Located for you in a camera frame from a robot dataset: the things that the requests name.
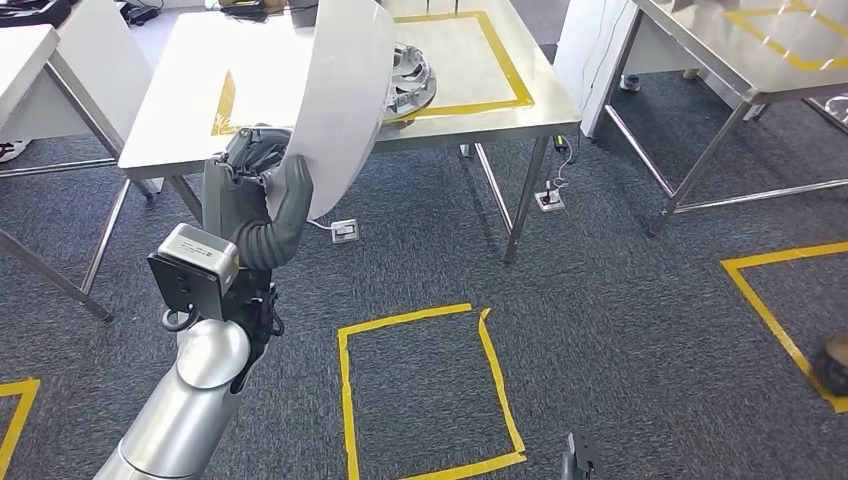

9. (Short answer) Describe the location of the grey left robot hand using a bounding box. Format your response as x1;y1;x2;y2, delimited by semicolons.
201;125;315;273

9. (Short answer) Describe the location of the white curved plastic part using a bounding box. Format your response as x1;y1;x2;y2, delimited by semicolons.
264;0;397;222

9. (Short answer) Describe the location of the steel workbench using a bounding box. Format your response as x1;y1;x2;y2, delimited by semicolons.
582;0;848;238
117;0;583;266

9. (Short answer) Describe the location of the floor socket box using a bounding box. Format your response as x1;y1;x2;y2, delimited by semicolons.
329;217;362;246
533;189;567;215

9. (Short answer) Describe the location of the black device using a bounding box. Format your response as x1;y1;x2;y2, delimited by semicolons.
218;0;321;29

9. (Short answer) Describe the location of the metal wheel hub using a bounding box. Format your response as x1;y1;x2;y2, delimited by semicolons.
382;41;439;125
823;93;848;129

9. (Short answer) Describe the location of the yellow floor tape square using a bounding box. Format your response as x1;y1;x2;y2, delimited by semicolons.
335;302;529;480
0;377;42;480
719;241;848;416

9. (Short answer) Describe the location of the white table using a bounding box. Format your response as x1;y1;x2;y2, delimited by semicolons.
0;0;164;325

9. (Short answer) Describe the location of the yellow tape rectangle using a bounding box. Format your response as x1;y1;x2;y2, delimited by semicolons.
210;9;537;138

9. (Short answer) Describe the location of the black bag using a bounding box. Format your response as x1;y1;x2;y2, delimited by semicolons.
0;0;73;29

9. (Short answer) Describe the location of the black power adapter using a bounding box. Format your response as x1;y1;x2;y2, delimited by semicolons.
553;134;579;167

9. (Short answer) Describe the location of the white cabinet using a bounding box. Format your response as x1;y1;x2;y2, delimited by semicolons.
551;0;643;142

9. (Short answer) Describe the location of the person's foot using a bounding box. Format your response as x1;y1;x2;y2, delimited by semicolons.
812;333;848;399

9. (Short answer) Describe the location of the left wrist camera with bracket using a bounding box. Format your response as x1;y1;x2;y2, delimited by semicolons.
145;222;242;335

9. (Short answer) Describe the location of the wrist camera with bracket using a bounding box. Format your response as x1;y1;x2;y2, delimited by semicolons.
560;431;605;480
145;222;242;335

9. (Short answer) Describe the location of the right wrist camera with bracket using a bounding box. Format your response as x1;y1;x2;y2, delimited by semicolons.
560;431;605;480

